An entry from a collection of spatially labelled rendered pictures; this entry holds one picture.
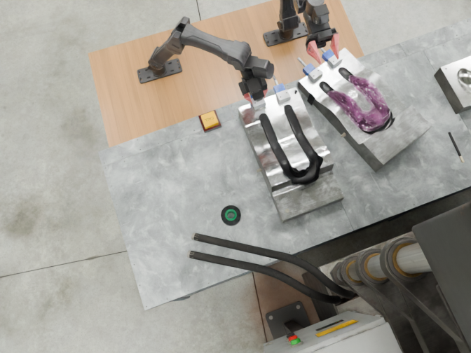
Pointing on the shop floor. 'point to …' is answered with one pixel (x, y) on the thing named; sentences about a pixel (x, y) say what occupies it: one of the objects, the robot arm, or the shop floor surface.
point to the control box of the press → (328, 333)
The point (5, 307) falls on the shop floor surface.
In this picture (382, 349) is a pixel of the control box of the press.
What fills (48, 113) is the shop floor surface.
